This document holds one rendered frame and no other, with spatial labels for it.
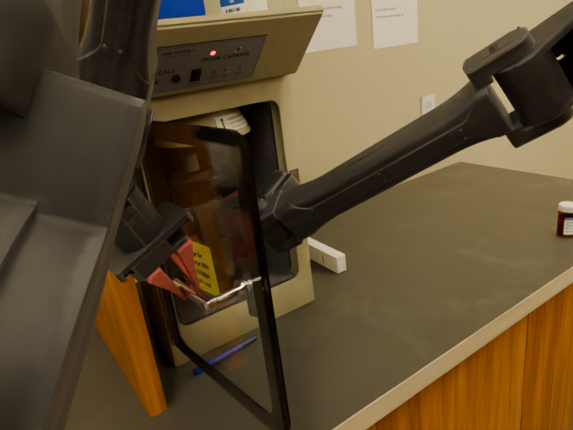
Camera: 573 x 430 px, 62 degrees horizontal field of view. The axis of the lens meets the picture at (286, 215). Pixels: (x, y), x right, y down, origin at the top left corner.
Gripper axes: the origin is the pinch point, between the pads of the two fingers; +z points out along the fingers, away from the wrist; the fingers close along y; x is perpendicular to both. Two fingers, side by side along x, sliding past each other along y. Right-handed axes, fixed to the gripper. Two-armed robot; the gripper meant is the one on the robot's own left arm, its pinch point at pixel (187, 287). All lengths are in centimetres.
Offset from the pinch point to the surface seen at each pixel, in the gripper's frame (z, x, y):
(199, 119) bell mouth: -6.5, -25.0, -23.0
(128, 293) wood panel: 2.7, -13.5, 5.1
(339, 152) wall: 43, -61, -72
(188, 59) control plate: -18.0, -14.3, -22.3
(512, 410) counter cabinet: 79, 8, -36
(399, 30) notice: 24, -59, -113
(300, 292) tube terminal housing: 34.0, -20.6, -19.6
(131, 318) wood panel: 6.1, -13.5, 7.1
